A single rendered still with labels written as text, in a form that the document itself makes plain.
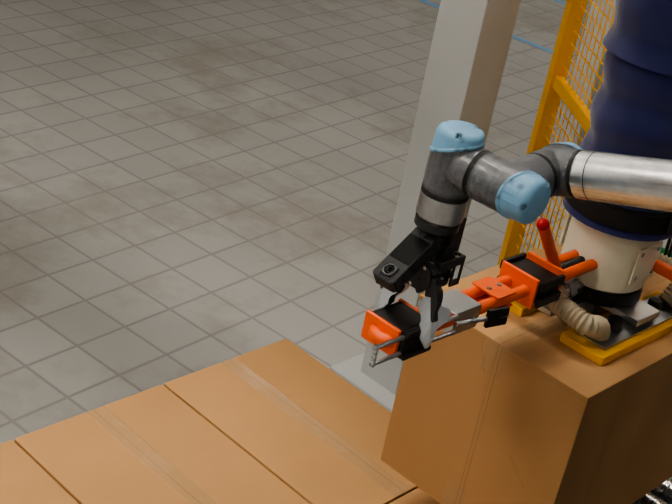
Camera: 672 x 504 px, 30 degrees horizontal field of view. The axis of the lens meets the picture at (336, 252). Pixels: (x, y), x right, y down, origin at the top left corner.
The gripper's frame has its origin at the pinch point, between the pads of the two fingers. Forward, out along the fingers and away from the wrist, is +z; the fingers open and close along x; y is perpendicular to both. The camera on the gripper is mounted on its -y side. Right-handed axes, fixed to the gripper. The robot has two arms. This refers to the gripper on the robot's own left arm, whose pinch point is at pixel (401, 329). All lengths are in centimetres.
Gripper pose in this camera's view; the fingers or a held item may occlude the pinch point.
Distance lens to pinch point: 202.3
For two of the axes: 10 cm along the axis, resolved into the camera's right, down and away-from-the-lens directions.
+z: -1.9, 8.7, 4.6
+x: -6.9, -4.5, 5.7
